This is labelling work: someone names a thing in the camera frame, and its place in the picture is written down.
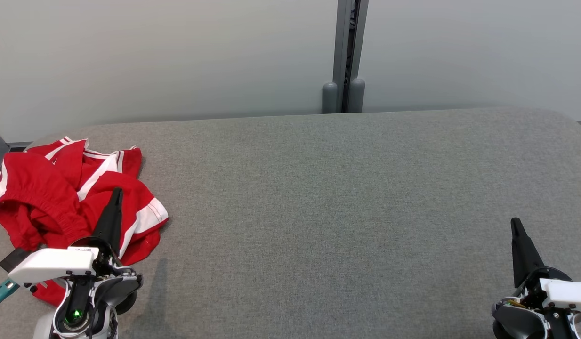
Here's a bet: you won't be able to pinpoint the red shorts with white hem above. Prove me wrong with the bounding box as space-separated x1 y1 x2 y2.
0 151 169 307

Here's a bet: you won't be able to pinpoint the teal left camera connector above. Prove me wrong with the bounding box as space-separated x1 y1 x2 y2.
0 278 20 314

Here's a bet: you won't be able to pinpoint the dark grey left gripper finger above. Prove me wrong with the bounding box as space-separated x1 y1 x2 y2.
92 187 124 257

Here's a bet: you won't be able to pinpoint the grey cylinder bumper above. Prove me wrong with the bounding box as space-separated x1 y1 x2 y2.
322 82 339 114
349 78 366 113

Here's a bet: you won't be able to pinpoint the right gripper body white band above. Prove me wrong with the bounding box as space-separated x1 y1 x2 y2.
491 267 581 339

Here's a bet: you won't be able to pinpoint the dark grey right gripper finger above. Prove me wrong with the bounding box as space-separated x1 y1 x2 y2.
510 218 545 288

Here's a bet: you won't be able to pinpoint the grey metal partition post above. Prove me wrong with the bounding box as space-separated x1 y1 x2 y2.
332 0 369 113

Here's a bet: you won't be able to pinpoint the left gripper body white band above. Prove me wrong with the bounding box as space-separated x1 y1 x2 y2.
8 237 144 315

